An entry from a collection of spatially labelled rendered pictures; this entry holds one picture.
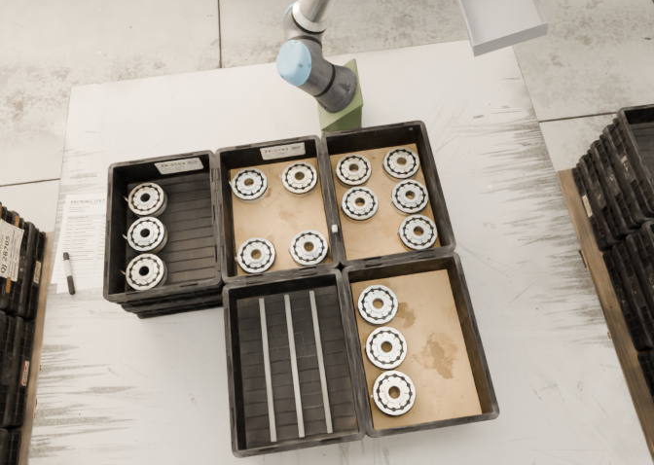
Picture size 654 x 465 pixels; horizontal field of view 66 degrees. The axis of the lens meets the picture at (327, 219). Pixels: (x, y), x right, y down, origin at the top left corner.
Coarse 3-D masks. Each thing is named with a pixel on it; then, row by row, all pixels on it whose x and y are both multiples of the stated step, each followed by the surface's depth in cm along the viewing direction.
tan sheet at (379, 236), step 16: (336, 160) 150; (368, 160) 150; (384, 176) 148; (416, 176) 147; (336, 192) 146; (384, 192) 146; (384, 208) 143; (352, 224) 142; (368, 224) 142; (384, 224) 142; (400, 224) 141; (352, 240) 140; (368, 240) 140; (384, 240) 140; (352, 256) 138; (368, 256) 138
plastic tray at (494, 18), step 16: (464, 0) 152; (480, 0) 150; (496, 0) 149; (512, 0) 147; (528, 0) 145; (464, 16) 145; (480, 16) 149; (496, 16) 147; (512, 16) 145; (528, 16) 143; (544, 16) 137; (480, 32) 147; (496, 32) 145; (512, 32) 138; (528, 32) 138; (544, 32) 139; (480, 48) 142; (496, 48) 143
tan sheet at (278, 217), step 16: (304, 160) 151; (272, 176) 149; (272, 192) 147; (320, 192) 146; (240, 208) 145; (256, 208) 145; (272, 208) 145; (288, 208) 145; (304, 208) 144; (320, 208) 144; (240, 224) 143; (256, 224) 143; (272, 224) 143; (288, 224) 143; (304, 224) 143; (320, 224) 142; (240, 240) 141; (272, 240) 141; (288, 240) 141; (256, 256) 139; (288, 256) 139; (240, 272) 138
